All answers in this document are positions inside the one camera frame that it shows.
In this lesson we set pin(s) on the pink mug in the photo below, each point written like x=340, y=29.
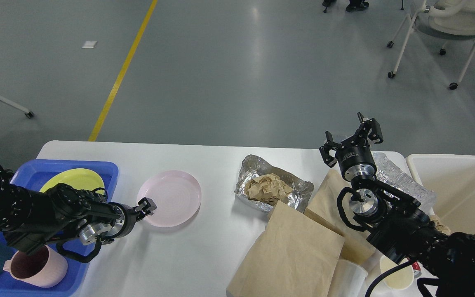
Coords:
x=44, y=268

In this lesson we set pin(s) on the yellow plate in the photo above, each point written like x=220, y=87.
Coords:
x=78, y=178

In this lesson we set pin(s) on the white plastic bin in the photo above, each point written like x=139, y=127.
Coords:
x=452, y=178

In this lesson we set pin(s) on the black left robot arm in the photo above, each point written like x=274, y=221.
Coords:
x=77, y=221

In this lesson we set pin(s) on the rear brown paper bag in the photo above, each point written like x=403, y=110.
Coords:
x=323, y=209

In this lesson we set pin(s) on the brown paper bag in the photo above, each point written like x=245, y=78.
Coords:
x=294, y=257
x=323, y=209

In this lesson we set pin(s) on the white office chair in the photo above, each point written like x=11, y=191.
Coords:
x=449, y=20

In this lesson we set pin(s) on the crumpled brown paper ball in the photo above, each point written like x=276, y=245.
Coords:
x=268, y=188

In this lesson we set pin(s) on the blue plastic tray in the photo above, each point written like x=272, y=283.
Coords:
x=33, y=175

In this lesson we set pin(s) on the white paper cup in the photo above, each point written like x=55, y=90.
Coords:
x=397, y=281

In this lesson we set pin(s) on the red can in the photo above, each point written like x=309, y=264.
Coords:
x=416, y=269

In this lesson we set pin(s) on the front brown paper bag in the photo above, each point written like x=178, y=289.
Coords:
x=294, y=257

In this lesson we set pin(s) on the crumpled aluminium foil tray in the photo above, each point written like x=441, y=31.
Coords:
x=254, y=166

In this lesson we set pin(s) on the clear plastic bottle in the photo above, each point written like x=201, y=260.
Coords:
x=391, y=174

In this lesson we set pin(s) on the pink plate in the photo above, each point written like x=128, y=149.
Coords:
x=177, y=195

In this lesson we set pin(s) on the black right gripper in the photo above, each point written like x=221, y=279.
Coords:
x=354, y=156

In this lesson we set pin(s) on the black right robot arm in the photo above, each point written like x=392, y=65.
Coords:
x=396, y=224

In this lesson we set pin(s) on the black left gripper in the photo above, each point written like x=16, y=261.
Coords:
x=111, y=228

